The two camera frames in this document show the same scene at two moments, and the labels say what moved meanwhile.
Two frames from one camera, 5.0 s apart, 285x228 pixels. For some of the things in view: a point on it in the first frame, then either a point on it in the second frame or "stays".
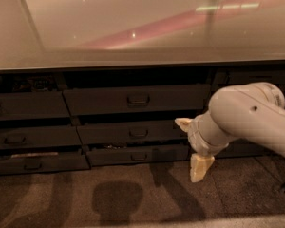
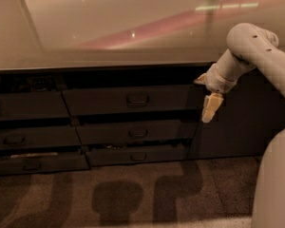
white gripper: [196, 136] -> [218, 80]
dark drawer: [28, 104] stays
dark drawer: [57, 136] stays
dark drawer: [140, 100] stays
